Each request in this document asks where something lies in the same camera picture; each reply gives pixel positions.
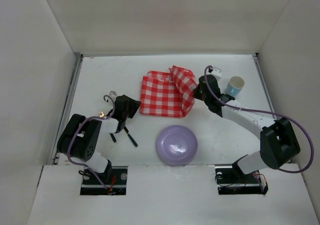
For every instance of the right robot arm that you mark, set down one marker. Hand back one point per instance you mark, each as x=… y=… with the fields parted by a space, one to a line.
x=277 y=140

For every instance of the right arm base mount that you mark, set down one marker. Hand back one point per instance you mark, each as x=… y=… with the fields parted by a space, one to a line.
x=229 y=182

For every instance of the blue white mug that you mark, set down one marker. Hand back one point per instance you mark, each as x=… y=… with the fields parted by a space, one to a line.
x=234 y=86

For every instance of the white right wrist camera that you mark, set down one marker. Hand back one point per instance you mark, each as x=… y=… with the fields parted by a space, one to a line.
x=216 y=72

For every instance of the aluminium table rail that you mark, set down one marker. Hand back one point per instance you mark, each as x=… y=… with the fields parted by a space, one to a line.
x=67 y=105
x=264 y=86

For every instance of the right aluminium table rail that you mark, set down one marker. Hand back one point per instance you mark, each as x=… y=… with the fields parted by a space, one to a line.
x=264 y=86

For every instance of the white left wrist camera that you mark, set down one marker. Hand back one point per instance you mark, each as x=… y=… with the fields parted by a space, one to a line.
x=113 y=95

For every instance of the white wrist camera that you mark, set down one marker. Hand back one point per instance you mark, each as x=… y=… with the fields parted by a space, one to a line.
x=216 y=72
x=113 y=95

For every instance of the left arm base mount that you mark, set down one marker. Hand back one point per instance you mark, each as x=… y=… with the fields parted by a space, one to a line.
x=111 y=183

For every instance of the purple plastic plate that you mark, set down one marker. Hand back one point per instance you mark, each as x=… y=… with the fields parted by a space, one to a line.
x=176 y=145

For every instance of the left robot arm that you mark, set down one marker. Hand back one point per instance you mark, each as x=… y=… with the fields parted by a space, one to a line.
x=79 y=139

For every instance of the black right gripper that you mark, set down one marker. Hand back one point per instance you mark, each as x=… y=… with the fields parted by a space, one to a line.
x=200 y=92

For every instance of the red white checkered cloth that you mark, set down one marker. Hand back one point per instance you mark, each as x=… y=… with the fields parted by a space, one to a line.
x=168 y=94

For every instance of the gold fork green handle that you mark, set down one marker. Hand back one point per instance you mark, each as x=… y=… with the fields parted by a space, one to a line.
x=113 y=137

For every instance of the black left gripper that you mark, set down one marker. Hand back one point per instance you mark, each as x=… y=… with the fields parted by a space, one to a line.
x=121 y=126

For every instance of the gold knife green handle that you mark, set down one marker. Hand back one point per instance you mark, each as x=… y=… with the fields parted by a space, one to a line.
x=130 y=137

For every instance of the left aluminium table rail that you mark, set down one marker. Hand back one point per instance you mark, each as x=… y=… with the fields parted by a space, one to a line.
x=67 y=105

